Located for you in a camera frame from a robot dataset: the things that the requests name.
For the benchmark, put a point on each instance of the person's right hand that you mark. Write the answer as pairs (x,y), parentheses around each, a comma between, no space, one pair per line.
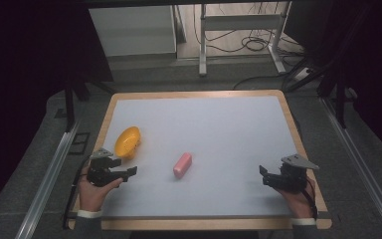
(298,202)

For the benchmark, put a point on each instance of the white cabinet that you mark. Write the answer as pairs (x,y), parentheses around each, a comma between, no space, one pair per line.
(132,30)

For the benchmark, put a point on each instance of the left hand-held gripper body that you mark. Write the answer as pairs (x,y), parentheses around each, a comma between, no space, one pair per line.
(98,172)

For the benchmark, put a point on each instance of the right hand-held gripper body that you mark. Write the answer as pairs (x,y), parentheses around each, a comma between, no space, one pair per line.
(291,176)

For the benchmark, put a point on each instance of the aluminium rail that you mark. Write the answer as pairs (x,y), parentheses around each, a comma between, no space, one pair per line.
(361,166)
(46,186)

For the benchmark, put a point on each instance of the yellow soap dish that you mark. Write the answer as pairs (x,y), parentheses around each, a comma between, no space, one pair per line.
(127,142)

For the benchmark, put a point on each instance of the white power strip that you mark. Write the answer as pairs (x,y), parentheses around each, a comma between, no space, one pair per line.
(303,74)

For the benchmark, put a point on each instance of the person's left hand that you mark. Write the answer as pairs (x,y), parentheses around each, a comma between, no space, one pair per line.
(93,195)

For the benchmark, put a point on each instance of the black metal stand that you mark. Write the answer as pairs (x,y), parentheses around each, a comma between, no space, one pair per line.
(340,99)
(69,106)

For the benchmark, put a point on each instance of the dark curtain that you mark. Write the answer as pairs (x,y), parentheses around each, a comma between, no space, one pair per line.
(371,66)
(30,66)

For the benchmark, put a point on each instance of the white metal desk frame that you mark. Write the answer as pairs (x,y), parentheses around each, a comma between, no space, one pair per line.
(238,22)

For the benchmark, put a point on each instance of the white table mat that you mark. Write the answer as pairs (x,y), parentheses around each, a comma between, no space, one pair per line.
(209,132)

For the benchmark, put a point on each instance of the pink soap bar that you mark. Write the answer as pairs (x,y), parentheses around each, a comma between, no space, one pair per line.
(182,165)

